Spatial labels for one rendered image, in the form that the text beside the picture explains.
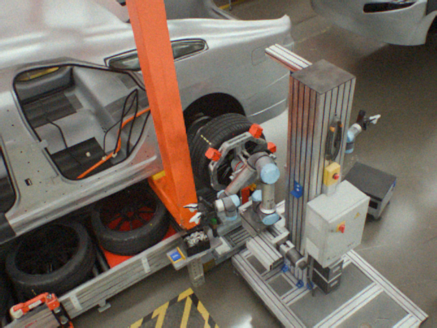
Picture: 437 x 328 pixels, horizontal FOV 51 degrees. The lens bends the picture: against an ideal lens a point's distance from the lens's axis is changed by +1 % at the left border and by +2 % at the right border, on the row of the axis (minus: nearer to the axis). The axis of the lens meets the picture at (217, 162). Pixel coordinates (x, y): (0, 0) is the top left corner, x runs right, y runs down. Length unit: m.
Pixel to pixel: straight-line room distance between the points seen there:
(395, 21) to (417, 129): 1.21
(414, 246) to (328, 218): 1.69
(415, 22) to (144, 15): 3.50
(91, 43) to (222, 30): 1.01
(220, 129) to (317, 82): 1.27
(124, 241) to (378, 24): 3.52
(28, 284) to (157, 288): 1.03
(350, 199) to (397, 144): 2.47
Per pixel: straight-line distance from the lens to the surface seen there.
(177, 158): 3.16
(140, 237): 3.81
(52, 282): 3.78
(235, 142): 3.51
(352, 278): 3.84
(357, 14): 5.52
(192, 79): 3.57
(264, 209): 3.07
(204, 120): 3.98
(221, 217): 4.15
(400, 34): 5.49
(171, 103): 2.90
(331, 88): 2.45
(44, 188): 3.60
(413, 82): 6.39
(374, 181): 4.38
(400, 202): 4.72
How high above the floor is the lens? 3.38
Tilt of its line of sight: 43 degrees down
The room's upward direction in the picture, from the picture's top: 6 degrees counter-clockwise
